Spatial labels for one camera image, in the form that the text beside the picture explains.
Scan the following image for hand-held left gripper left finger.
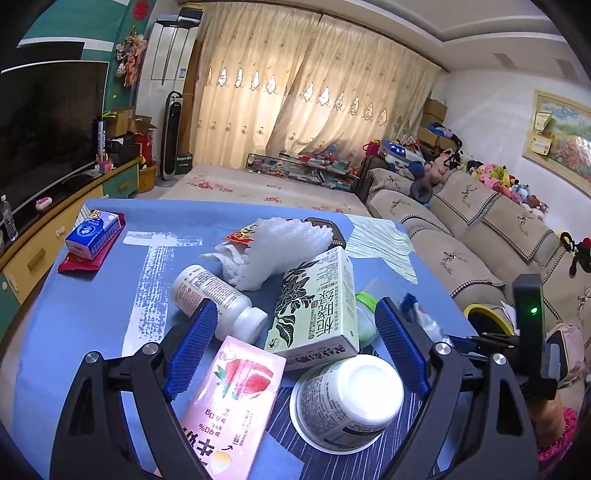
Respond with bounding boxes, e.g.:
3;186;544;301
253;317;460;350
50;300;219;480

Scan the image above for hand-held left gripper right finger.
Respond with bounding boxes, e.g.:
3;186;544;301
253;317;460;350
375;296;541;480

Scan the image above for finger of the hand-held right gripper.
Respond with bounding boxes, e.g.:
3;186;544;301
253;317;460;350
448;331;522;352

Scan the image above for yellow rimmed trash bin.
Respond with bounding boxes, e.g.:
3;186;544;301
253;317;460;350
463;303;519;339

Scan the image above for white pill bottle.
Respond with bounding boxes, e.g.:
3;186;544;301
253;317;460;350
171;264;269;343

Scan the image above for white paper cup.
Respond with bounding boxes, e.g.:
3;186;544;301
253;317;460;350
290;354;405;452

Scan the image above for pink strawberry milk carton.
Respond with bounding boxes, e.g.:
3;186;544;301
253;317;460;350
179;336;288;480

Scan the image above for green tea drink carton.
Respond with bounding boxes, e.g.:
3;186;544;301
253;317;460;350
264;246;360;372

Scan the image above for person's right forearm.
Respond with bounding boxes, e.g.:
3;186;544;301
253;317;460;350
526;392;580;476

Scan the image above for blue and white plastic wrapper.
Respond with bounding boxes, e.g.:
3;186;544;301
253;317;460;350
399;293;448;343

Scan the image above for clear bottle with green cap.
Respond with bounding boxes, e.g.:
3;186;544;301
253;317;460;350
355;291;385;349

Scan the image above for black and yellow plush toy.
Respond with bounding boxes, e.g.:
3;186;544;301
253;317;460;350
558;231;591;278

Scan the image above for pink bag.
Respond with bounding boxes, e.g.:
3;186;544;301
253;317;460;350
547;323;587;385

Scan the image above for beige sofa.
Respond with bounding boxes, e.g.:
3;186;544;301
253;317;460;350
360;166;591;370

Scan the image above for crumpled white tissue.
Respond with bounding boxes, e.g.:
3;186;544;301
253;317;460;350
199;244;250;278

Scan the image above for blue printed tablecloth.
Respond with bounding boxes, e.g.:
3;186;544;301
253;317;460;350
9;198;481;480

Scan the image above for red snack wrapper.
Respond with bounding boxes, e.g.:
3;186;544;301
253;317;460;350
225;222;259;245

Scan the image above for row of plush toys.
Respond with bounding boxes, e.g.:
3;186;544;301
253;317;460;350
429;148;550;213

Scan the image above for white foam fruit net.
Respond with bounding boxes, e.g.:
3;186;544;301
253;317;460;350
217;218;334;291

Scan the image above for dark patterned box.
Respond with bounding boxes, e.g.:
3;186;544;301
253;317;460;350
305;217;347;252

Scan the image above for red packet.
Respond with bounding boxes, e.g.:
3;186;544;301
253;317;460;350
58;211;126;274

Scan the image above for blue tissue pack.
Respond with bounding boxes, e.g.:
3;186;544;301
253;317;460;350
65;210;122;259

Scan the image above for floral cream carpet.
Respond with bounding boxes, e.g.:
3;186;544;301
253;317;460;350
159;164;370;215

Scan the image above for framed flower painting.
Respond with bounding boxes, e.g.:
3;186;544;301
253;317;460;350
522;90;591;185

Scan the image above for yellow bucket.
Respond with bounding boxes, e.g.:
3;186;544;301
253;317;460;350
137;164;158;193

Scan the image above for yellow and green tv cabinet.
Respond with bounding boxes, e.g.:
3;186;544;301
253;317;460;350
0;157;144;333

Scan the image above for stack of cardboard boxes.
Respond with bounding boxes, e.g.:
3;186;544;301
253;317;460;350
416;98;458;149

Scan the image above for low glass table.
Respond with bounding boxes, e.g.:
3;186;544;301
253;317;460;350
246;152;365;190

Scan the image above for black tower fan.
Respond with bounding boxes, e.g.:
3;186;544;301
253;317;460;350
156;91;184;188

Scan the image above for clear water bottle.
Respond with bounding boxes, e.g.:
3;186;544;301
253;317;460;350
0;195;19;241

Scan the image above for open cardboard boxes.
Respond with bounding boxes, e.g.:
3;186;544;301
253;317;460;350
104;106;158;139

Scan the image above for black television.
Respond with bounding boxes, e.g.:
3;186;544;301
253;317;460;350
0;60;109;204

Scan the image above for cream embroidered curtain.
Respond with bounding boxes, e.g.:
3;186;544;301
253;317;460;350
182;2;441;171

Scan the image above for white standing air conditioner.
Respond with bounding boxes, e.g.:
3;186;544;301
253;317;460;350
135;17;204;167

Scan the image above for hanging flower decoration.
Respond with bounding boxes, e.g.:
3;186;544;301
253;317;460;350
115;28;148;88

